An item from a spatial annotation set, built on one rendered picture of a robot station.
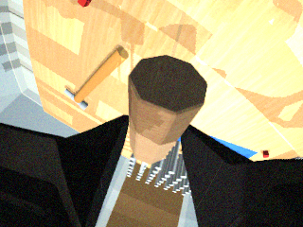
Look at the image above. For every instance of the small red block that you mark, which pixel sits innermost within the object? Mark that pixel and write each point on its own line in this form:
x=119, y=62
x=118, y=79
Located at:
x=84, y=3
x=266, y=154

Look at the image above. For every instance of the blue flat strip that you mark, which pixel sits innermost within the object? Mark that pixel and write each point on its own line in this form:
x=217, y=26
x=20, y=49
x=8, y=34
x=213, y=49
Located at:
x=240, y=150

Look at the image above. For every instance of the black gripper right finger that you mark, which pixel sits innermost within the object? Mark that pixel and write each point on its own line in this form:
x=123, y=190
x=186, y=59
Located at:
x=224, y=185

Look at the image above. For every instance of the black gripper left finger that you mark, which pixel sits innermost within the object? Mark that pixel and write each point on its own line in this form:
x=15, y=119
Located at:
x=81, y=166

